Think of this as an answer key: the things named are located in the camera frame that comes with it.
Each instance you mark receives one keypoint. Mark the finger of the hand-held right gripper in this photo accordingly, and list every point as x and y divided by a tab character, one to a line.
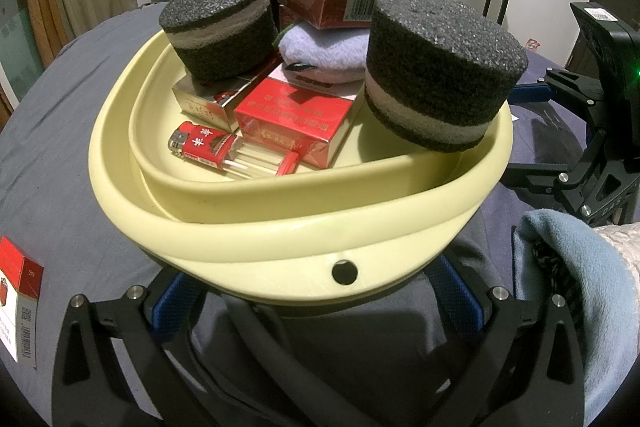
545	181
530	93

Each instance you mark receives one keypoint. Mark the clear stick case red cap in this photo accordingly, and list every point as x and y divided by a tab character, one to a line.
260	159

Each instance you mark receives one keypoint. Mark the lilac cloth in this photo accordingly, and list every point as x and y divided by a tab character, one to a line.
325	52

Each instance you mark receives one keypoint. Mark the red cigarette box gold print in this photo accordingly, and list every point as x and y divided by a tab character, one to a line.
295	117

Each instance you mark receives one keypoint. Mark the person's right forearm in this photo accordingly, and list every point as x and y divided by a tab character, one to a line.
575	252

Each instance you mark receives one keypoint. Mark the pale yellow plastic basin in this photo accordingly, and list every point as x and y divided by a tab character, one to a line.
280	232

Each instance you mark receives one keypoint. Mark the black curved tube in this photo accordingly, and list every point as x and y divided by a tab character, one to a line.
270	357

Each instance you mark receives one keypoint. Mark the dark foam cylinder grey band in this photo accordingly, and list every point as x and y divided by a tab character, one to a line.
440	57
220	22

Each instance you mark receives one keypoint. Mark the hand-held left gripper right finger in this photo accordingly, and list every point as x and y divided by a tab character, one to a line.
457	299

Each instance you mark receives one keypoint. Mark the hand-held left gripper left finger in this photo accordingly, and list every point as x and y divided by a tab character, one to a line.
167	307

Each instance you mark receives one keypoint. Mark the red lighter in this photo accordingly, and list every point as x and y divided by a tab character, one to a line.
200	147

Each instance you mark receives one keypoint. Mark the dark red and silver box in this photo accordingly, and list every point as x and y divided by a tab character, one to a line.
205	108

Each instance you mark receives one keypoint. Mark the grey-blue blanket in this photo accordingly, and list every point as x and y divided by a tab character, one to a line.
60	157

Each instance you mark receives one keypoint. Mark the red and white cigarette pack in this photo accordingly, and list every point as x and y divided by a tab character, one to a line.
22	307

